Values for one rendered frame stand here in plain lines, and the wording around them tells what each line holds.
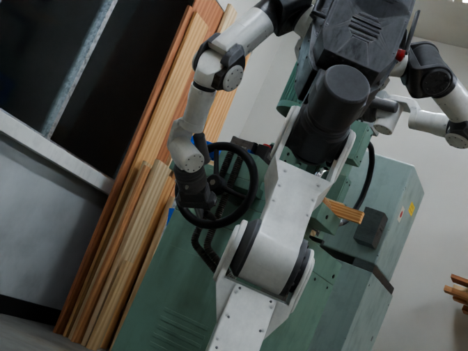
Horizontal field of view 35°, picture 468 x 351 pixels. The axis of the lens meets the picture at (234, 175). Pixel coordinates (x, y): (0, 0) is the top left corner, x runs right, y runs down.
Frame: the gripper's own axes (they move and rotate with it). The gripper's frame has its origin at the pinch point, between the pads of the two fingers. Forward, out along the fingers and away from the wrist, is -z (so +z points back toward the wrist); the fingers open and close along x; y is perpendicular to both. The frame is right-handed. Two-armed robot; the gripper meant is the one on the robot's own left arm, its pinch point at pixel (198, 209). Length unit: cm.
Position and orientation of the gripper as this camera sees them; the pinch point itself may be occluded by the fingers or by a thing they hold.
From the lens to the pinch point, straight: 228.4
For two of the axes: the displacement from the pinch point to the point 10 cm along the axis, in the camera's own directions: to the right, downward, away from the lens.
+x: 9.6, 0.4, -2.6
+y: 2.2, -6.7, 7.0
